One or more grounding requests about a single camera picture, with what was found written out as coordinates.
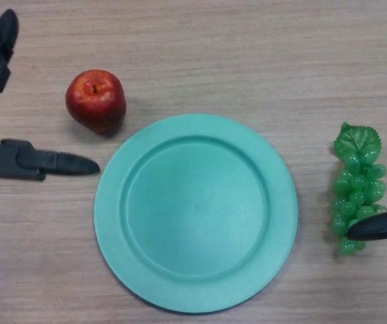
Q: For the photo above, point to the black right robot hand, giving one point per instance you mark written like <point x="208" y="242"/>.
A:
<point x="379" y="226"/>

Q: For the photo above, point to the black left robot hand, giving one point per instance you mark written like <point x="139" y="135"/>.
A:
<point x="14" y="160"/>

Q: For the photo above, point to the red apple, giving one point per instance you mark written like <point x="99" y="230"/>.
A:
<point x="95" y="101"/>

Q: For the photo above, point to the green round plate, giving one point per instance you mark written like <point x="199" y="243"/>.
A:
<point x="196" y="216"/>

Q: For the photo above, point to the green plastic grape bunch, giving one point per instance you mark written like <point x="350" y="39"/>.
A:
<point x="357" y="189"/>

